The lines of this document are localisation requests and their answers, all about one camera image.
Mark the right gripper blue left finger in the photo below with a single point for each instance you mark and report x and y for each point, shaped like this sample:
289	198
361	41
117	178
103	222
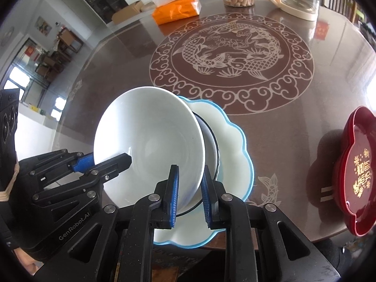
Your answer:
165	214

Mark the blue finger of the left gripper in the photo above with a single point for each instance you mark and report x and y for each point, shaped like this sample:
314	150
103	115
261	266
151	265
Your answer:
111	168
83	163

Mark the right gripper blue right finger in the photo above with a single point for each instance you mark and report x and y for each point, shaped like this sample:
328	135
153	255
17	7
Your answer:
211	192

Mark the blue scalloped white plate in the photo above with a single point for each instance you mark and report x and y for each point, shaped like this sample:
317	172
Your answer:
236	173

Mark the white ribbed black-rimmed bowl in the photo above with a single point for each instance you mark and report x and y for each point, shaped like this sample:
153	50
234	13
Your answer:
212	160

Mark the white bowl blue characters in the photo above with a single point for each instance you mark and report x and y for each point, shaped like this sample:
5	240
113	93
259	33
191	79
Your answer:
158	130

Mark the red flower-shaped tray gold text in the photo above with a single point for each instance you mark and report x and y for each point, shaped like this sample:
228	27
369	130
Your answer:
354	172

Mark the person's hand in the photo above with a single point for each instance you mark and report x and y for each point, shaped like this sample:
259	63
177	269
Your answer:
30	264

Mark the cardboard box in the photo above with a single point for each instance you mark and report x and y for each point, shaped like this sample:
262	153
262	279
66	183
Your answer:
127	12

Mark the orange plastic bag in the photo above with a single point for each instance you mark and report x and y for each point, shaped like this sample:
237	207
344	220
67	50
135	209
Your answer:
167	11

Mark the wooden chair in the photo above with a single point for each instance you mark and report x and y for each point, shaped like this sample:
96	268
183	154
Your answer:
348	8

